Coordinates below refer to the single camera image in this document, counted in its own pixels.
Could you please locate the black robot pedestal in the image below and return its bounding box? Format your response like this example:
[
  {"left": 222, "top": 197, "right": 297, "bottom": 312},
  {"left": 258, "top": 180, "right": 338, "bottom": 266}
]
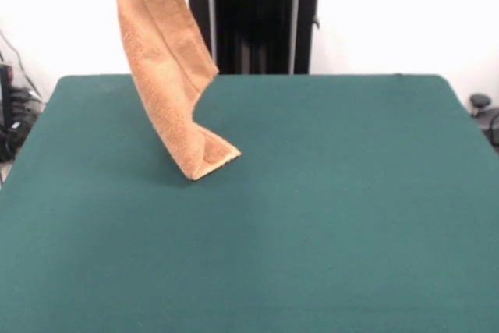
[{"left": 171, "top": 0, "right": 335, "bottom": 76}]

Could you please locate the black chair base leg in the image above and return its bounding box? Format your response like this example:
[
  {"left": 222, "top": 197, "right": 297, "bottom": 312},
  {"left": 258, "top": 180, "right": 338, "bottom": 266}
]
[{"left": 478, "top": 108, "right": 499, "bottom": 151}]

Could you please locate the grey cable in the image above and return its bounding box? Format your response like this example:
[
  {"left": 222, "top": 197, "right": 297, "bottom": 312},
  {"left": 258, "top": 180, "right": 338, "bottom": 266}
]
[{"left": 0, "top": 30, "right": 42, "bottom": 100}]

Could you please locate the black power strip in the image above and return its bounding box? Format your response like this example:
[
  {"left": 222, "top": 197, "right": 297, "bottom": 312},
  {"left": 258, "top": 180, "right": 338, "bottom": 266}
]
[{"left": 9, "top": 87, "right": 44, "bottom": 143}]

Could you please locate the black chair caster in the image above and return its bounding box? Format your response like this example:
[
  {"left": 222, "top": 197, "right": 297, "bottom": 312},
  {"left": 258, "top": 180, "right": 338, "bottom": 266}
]
[{"left": 469, "top": 94, "right": 493, "bottom": 118}]

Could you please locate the tan terry towel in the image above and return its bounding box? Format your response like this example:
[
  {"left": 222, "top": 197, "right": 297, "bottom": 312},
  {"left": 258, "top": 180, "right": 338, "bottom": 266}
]
[{"left": 115, "top": 0, "right": 242, "bottom": 182}]

